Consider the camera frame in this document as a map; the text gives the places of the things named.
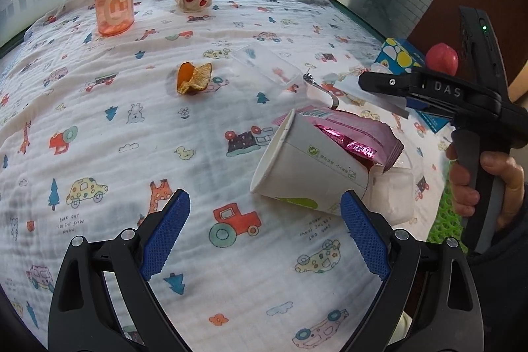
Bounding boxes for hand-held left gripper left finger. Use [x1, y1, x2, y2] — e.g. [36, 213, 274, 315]
[49, 189, 191, 352]

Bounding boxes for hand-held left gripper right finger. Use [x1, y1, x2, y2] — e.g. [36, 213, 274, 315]
[340, 190, 484, 352]

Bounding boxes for orange peel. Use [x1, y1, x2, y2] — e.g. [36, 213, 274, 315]
[175, 61, 214, 95]

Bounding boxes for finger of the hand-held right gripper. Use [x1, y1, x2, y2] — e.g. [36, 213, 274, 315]
[358, 71, 416, 92]
[406, 95, 451, 117]

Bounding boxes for person's right hand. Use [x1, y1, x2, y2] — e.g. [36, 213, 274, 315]
[446, 144, 528, 231]

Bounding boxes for red apple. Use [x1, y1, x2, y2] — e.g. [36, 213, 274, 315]
[426, 43, 458, 77]

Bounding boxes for person's right forearm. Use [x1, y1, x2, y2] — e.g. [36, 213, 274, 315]
[466, 218, 528, 352]

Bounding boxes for white paper cup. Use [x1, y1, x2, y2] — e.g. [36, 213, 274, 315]
[250, 109, 374, 216]

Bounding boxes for printed blanket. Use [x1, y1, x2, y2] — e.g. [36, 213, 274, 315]
[0, 0, 454, 352]

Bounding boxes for small clear plastic container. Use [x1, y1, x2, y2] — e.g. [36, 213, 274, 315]
[363, 164, 415, 227]

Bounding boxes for green plastic basket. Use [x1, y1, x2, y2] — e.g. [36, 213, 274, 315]
[429, 193, 469, 244]

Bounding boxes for blue spotted cardboard box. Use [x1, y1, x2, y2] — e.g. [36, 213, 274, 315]
[375, 38, 452, 134]

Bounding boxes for pink snack wrapper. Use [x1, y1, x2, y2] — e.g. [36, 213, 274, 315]
[272, 108, 405, 175]

